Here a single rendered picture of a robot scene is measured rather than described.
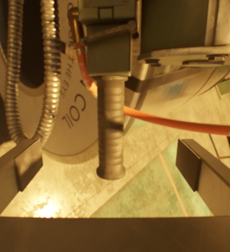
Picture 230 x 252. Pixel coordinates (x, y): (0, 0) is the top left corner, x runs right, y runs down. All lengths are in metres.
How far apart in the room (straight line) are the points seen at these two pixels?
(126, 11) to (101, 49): 0.05
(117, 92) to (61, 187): 1.37
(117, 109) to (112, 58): 0.06
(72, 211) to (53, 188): 0.25
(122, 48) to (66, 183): 1.41
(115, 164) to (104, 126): 0.05
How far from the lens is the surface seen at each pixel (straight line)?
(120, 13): 0.20
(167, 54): 0.17
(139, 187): 2.06
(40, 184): 1.48
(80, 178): 1.62
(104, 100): 0.22
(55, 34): 0.23
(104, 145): 0.23
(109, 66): 0.22
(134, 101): 0.43
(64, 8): 0.58
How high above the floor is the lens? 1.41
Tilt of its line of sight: 47 degrees down
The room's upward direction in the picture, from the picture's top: 69 degrees clockwise
